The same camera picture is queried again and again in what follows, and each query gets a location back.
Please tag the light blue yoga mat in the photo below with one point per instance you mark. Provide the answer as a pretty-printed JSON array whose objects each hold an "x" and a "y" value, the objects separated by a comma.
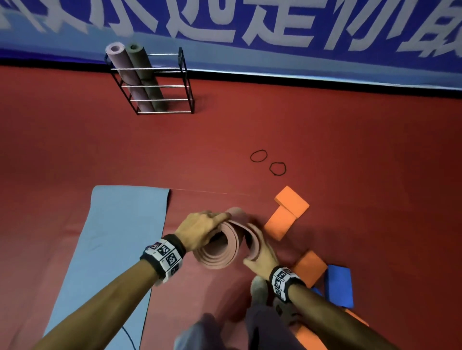
[{"x": 108, "y": 234}]

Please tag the peach yoga mat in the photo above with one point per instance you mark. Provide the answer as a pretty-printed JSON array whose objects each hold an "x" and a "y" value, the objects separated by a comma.
[{"x": 223, "y": 248}]

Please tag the green yoga mat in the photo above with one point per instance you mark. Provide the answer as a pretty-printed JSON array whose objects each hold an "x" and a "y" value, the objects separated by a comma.
[{"x": 144, "y": 65}]

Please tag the person's right hand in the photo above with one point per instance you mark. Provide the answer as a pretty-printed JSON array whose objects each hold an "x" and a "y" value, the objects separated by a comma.
[{"x": 263, "y": 259}]

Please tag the person's left hand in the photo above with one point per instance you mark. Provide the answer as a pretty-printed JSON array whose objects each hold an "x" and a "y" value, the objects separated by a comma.
[{"x": 198, "y": 227}]

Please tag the person's right forearm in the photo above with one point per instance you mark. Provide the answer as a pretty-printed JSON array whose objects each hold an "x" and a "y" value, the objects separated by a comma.
[{"x": 332, "y": 321}]

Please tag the person's white shoe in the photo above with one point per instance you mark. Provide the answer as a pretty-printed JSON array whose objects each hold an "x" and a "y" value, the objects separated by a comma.
[{"x": 259, "y": 288}]

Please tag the black elastic band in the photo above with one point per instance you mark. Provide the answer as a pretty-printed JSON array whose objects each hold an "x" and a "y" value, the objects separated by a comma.
[
  {"x": 251, "y": 155},
  {"x": 270, "y": 168}
]

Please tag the lilac yoga mat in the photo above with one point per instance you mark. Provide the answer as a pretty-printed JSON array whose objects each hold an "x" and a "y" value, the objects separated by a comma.
[{"x": 124, "y": 65}]

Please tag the person's left forearm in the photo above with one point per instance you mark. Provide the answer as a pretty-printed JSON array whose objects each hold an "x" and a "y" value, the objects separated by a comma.
[{"x": 101, "y": 310}]

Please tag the black metal mat rack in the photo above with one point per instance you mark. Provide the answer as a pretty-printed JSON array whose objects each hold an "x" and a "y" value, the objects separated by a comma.
[{"x": 186, "y": 72}]

